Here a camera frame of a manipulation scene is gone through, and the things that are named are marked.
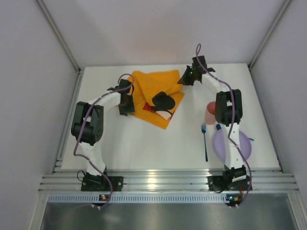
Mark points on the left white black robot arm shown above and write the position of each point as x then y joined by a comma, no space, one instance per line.
88,123

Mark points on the aluminium mounting rail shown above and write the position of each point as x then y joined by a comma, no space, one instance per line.
263,181

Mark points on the blue plastic fork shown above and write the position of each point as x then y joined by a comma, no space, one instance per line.
203,130

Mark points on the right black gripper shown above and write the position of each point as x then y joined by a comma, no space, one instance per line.
187,77

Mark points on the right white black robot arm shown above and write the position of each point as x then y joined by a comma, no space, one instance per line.
228,113

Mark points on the slotted grey cable duct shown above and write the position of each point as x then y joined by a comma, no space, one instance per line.
142,198

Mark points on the pink plastic cup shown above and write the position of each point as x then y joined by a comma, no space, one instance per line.
209,118

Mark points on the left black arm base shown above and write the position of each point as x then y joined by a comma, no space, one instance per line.
92,183

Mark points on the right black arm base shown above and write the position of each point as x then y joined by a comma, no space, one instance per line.
218,184

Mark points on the lilac plastic plate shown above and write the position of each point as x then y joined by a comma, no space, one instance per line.
219,145

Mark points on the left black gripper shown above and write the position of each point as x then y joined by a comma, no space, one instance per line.
125,108

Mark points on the orange Mickey Mouse cloth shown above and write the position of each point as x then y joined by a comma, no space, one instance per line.
156,96

